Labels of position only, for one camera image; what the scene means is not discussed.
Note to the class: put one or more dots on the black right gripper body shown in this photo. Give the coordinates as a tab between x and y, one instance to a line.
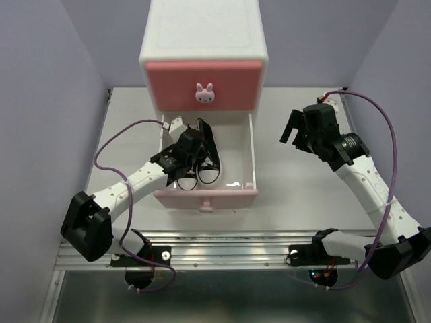
306	140

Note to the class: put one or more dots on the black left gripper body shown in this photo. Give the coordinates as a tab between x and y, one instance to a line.
196	159

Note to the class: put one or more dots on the black sneaker back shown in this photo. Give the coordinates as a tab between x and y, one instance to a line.
209	170

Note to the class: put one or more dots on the black sneaker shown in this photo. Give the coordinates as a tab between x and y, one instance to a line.
209	170
189	181

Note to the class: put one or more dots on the black sneaker front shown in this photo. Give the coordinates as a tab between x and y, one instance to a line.
189	181

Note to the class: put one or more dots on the light pink drawer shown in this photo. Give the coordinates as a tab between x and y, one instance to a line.
236	187

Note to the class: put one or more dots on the pink front white drawer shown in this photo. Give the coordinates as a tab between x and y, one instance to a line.
236	84

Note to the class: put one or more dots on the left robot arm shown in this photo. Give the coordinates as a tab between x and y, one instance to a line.
87	225

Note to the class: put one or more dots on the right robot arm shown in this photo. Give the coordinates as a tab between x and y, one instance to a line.
400	241

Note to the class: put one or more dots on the white shoe cabinet shell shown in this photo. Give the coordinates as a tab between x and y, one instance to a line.
204	31

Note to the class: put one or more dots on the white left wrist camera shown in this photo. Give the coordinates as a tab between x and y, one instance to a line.
175	128

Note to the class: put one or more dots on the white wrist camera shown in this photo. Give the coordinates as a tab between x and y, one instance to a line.
175	128
325	99

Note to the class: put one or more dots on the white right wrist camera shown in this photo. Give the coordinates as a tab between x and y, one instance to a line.
325	99

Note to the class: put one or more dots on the aluminium mounting rail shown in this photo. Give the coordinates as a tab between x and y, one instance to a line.
229	250

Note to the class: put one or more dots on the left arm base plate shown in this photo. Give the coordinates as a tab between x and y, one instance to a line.
159	254

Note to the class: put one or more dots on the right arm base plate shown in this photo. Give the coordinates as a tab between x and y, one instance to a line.
311	255

